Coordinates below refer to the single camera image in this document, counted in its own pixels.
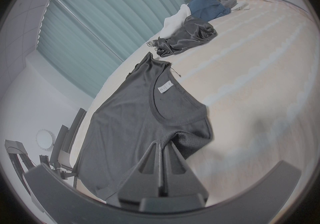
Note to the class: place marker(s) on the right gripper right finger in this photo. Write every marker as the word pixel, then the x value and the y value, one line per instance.
pixel 182 183

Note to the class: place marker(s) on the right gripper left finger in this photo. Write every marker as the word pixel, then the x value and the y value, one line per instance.
pixel 145 183

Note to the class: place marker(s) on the black T-shirt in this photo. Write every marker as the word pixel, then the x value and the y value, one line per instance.
pixel 125 122

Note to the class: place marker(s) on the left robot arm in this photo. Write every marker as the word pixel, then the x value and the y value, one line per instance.
pixel 17 146

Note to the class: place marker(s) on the bed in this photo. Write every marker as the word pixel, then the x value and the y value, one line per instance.
pixel 250 67

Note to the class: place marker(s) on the pile of clothes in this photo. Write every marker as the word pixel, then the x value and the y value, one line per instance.
pixel 207 5

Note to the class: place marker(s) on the black shiny garment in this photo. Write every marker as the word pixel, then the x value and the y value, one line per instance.
pixel 187 35

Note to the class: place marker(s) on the blue-green curtain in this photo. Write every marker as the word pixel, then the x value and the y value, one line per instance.
pixel 120 5
pixel 70 50

